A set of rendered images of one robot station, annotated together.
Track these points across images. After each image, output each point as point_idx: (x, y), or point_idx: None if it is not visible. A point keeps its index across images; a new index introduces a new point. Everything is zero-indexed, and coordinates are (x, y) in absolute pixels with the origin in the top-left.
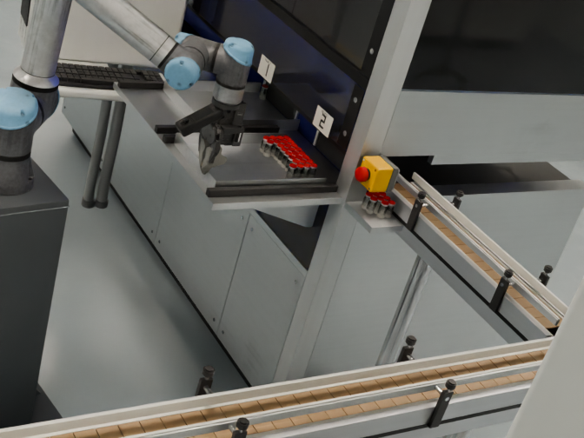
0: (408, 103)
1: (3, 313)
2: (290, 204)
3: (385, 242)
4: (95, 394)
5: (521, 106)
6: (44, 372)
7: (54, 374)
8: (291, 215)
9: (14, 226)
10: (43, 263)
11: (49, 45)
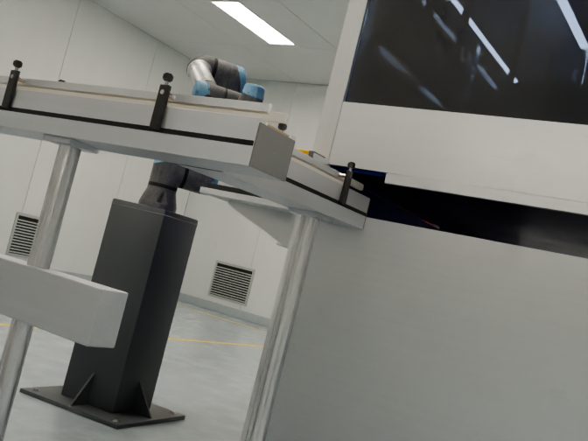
0: (351, 114)
1: (114, 286)
2: (256, 201)
3: (343, 266)
4: (178, 437)
5: (487, 129)
6: (178, 425)
7: (180, 428)
8: (283, 239)
9: (130, 217)
10: (143, 255)
11: None
